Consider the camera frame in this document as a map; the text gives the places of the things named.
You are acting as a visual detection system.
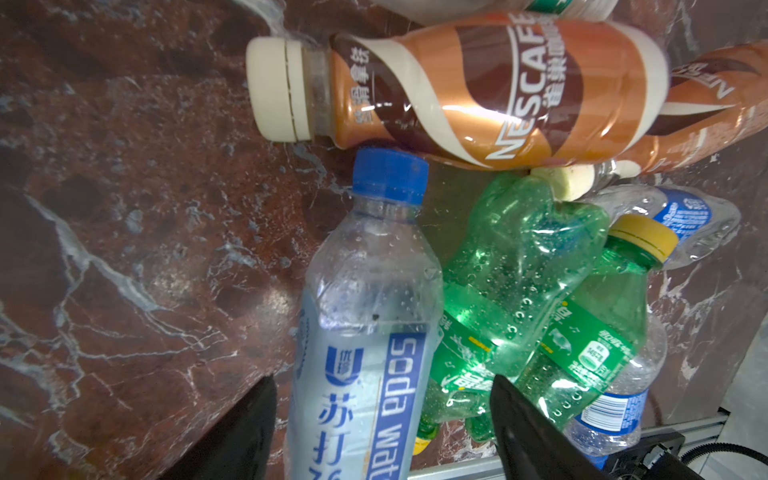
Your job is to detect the green Sprite bottle yellow cap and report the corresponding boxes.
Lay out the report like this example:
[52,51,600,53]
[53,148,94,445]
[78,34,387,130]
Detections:
[464,214,680,443]

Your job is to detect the soda water bottle blue cap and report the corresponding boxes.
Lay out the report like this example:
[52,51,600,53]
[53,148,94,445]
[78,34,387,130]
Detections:
[283,148,444,479]

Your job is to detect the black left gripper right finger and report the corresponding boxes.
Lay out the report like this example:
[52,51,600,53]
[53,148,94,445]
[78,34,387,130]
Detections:
[490,375,606,480]

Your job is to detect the nescafe brown bottle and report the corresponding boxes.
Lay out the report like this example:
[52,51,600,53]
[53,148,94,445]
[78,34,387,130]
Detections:
[245,12,670,171]
[531,39,767,201]

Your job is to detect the crushed clear bottle blue label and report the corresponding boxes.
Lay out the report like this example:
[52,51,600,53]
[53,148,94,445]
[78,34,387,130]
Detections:
[580,184,741,270]

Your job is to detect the crushed green Sprite bottle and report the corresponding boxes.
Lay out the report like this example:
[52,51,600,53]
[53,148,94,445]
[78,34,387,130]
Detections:
[414,173,611,454]

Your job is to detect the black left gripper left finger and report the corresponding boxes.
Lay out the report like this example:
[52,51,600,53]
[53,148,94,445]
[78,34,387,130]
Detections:
[161,376,277,480]

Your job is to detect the clear bottle bird label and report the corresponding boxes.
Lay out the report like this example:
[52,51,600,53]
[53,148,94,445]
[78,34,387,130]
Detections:
[373,0,618,26]

